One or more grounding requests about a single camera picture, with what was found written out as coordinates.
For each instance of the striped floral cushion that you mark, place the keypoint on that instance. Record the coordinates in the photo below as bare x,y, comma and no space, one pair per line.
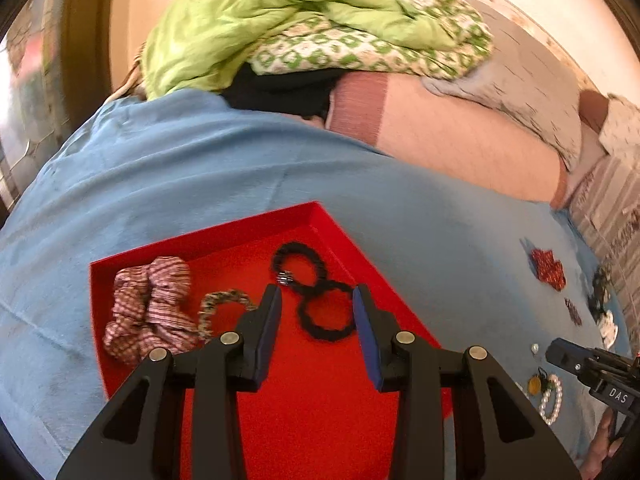
615,200

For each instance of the person's right hand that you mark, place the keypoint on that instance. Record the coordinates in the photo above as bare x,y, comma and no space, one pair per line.
602,455

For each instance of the pink checked scrunchie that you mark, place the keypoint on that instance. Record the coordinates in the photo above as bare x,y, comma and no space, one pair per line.
150,305

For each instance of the red bow hair clip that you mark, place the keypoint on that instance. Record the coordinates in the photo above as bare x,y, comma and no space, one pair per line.
547,267

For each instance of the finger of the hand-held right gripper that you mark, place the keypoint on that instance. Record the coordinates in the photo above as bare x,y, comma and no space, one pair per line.
565,352

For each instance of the gold medallion pendant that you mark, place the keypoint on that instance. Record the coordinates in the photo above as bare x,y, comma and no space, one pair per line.
536,385

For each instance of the black cloth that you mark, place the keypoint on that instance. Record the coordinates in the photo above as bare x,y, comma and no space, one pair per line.
280,92

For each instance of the grey pillow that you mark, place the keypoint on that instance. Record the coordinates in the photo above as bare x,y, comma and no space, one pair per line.
525,60

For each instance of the green patterned white quilt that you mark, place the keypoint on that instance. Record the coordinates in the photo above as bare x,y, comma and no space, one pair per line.
325,50

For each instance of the mauve pillow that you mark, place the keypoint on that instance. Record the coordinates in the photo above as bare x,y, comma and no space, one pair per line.
592,110

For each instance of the black and white scrunchie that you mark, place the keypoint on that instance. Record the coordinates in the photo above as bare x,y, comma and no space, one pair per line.
600,287

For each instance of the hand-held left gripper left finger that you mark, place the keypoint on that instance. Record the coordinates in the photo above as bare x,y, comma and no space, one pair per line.
267,330

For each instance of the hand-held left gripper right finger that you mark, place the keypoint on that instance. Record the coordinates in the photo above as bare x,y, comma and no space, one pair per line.
367,330

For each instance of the pink folded blanket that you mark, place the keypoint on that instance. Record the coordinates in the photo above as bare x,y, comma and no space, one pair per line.
450,125

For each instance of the white printed pillow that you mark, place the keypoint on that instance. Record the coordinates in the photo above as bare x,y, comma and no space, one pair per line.
622,130

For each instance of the plain green quilt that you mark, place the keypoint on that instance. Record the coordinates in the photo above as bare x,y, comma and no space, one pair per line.
210,30

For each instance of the white hair claw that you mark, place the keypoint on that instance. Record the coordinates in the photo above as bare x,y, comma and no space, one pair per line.
608,327

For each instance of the dark wooden door frame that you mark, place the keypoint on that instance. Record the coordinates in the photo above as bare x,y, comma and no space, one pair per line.
85,30

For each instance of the small dark red clip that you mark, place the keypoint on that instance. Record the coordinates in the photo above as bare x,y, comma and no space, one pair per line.
573,311

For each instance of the red tray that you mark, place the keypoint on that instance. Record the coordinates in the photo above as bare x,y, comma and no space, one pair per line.
320,400

